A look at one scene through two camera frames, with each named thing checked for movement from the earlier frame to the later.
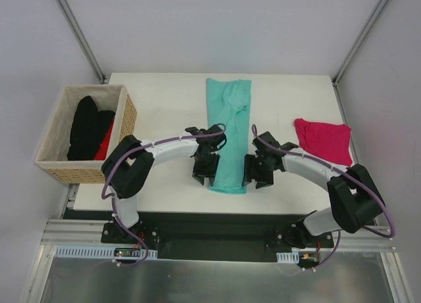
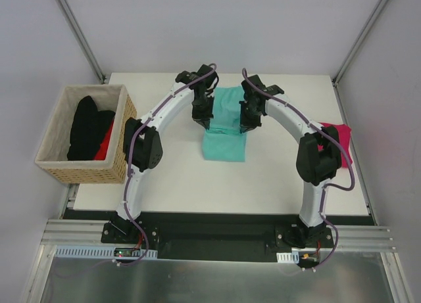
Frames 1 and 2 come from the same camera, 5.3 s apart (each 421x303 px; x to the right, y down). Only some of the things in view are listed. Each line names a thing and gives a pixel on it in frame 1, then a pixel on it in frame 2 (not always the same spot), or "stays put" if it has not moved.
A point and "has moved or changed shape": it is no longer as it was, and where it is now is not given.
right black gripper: x=258 y=171 to x=248 y=116
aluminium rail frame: x=69 y=230 stays put
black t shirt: x=89 y=127 stays put
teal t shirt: x=229 y=104 has moved or changed shape
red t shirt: x=102 y=154 stays put
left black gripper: x=206 y=167 to x=202 y=112
